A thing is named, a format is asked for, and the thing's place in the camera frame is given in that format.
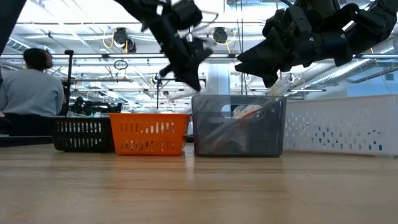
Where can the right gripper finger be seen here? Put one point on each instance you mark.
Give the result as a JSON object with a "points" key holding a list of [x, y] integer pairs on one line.
{"points": [[264, 54], [264, 71]]}

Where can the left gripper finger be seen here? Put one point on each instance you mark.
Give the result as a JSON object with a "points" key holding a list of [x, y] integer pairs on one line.
{"points": [[197, 49], [188, 74]]}

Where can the grey translucent plastic bin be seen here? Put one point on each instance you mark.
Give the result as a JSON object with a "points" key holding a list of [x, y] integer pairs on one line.
{"points": [[267, 140]]}

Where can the white perforated plastic basket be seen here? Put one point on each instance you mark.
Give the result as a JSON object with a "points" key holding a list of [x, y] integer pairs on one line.
{"points": [[342, 121]]}

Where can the green white toothbrush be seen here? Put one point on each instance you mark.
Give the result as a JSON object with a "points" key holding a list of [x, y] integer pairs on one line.
{"points": [[90, 114]]}

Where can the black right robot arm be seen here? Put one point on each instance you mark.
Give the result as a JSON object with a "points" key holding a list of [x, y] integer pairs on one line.
{"points": [[373, 25]]}

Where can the white building column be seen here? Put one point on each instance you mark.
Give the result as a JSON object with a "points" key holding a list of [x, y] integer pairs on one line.
{"points": [[217, 81]]}

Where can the orange slotted plastic basket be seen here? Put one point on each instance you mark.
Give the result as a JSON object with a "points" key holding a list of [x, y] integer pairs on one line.
{"points": [[146, 133]]}

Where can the long ceiling light bar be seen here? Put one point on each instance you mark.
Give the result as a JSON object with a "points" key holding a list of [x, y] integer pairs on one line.
{"points": [[93, 56]]}

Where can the black distant robot equipment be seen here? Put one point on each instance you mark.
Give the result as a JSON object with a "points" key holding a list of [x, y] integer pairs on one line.
{"points": [[93, 107]]}

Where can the black pole stand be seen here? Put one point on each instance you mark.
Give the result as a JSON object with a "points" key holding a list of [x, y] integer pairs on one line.
{"points": [[69, 62]]}

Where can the black slotted plastic basket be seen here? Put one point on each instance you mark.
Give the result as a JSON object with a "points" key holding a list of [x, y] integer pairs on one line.
{"points": [[84, 137]]}

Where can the person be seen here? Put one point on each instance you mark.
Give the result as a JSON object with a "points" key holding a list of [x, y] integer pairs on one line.
{"points": [[31, 93]]}

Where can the silver ventilation duct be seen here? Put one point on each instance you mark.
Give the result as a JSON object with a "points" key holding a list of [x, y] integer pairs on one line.
{"points": [[342, 76], [15, 45]]}

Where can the black aluminium table frame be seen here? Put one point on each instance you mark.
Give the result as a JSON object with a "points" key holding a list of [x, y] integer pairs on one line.
{"points": [[28, 140]]}

